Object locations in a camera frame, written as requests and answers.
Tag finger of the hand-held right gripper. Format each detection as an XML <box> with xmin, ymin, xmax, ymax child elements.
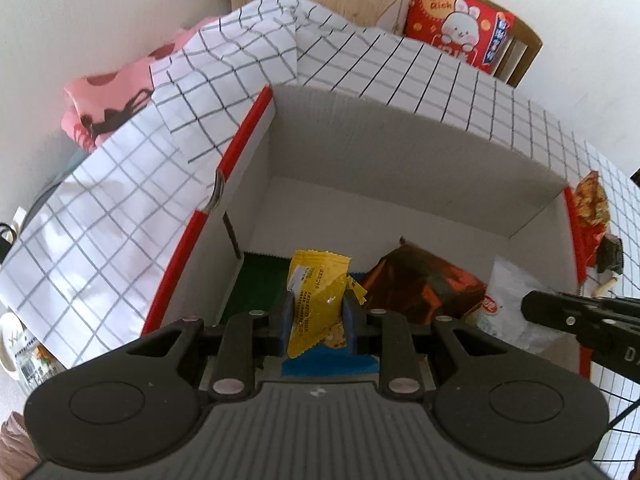
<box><xmin>520</xmin><ymin>289</ymin><xmax>640</xmax><ymax>333</ymax></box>

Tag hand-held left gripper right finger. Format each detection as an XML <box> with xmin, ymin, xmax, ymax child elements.
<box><xmin>341</xmin><ymin>289</ymin><xmax>536</xmax><ymax>402</ymax></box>

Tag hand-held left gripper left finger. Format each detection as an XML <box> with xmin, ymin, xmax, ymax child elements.
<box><xmin>97</xmin><ymin>290</ymin><xmax>297</xmax><ymax>402</ymax></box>

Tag small yellow snack packet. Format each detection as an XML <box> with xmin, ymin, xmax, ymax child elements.
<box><xmin>286</xmin><ymin>250</ymin><xmax>368</xmax><ymax>359</ymax></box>

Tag green snack packet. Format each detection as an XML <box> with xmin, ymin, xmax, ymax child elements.
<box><xmin>220</xmin><ymin>252</ymin><xmax>293</xmax><ymax>323</ymax></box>

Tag blue cookie packet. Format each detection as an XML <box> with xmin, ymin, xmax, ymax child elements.
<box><xmin>281</xmin><ymin>272</ymin><xmax>379</xmax><ymax>377</ymax></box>

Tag white plastic snack packet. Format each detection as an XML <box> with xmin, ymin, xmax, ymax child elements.
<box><xmin>462</xmin><ymin>255</ymin><xmax>576</xmax><ymax>353</ymax></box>

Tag white candy stick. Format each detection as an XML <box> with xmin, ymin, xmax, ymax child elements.
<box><xmin>592</xmin><ymin>272</ymin><xmax>622</xmax><ymax>298</ymax></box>

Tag black snack packet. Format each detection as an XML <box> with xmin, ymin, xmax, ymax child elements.
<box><xmin>597</xmin><ymin>234</ymin><xmax>627</xmax><ymax>276</ymax></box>

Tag brown orange foil packet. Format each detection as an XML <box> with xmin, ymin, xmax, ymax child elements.
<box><xmin>360</xmin><ymin>242</ymin><xmax>488</xmax><ymax>328</ymax></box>

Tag orange gold snack bag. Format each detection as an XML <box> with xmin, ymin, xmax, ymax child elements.
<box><xmin>570</xmin><ymin>170</ymin><xmax>612</xmax><ymax>268</ymax></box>

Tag white cardboard box red edges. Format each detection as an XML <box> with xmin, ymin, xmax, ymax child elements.
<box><xmin>140</xmin><ymin>85</ymin><xmax>593</xmax><ymax>381</ymax></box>

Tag white checkered tablecloth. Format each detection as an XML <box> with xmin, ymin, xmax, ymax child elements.
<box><xmin>0</xmin><ymin>0</ymin><xmax>640</xmax><ymax>461</ymax></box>

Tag wooden chair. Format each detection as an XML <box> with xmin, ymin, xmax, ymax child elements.
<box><xmin>492</xmin><ymin>10</ymin><xmax>543</xmax><ymax>88</ymax></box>

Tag white printed bottle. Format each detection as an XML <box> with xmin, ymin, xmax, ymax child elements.
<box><xmin>0</xmin><ymin>310</ymin><xmax>66</xmax><ymax>403</ymax></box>

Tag pink printed cloth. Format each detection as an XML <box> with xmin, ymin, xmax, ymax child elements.
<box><xmin>61</xmin><ymin>15</ymin><xmax>221</xmax><ymax>153</ymax></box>

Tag dusty pink cloth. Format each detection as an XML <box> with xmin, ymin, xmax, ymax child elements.
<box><xmin>0</xmin><ymin>412</ymin><xmax>40</xmax><ymax>480</ymax></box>

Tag red rabbit cushion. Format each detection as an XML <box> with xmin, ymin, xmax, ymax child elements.
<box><xmin>402</xmin><ymin>0</ymin><xmax>516</xmax><ymax>75</ymax></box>

